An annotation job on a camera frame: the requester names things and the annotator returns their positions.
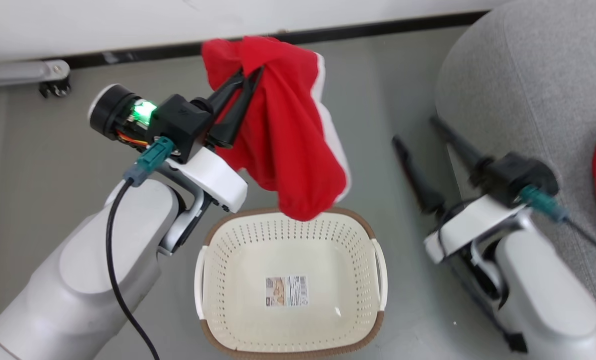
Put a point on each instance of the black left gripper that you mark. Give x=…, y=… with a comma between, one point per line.
x=182, y=120

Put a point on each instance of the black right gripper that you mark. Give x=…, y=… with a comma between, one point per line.
x=508, y=175

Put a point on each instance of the red garment with white trim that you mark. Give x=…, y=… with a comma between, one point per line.
x=287, y=125

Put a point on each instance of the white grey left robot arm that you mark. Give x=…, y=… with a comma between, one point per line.
x=77, y=280

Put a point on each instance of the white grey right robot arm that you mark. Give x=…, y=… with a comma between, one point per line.
x=543, y=310

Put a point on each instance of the cream perforated laundry basket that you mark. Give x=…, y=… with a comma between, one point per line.
x=257, y=260

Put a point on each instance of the grey fabric sofa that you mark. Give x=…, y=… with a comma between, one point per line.
x=528, y=75

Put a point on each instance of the dark grey baseboard strip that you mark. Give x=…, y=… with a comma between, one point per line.
x=378, y=29

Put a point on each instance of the small black caster wheel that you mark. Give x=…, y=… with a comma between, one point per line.
x=55, y=89

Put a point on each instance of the printed paper label sticker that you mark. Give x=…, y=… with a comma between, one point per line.
x=286, y=291

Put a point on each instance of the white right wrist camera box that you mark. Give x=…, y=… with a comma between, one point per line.
x=468, y=225

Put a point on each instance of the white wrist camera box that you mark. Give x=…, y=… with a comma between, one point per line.
x=468, y=225
x=212, y=177

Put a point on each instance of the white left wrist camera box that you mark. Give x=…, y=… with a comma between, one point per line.
x=212, y=177

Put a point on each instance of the grey metal frame leg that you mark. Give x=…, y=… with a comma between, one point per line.
x=17, y=72

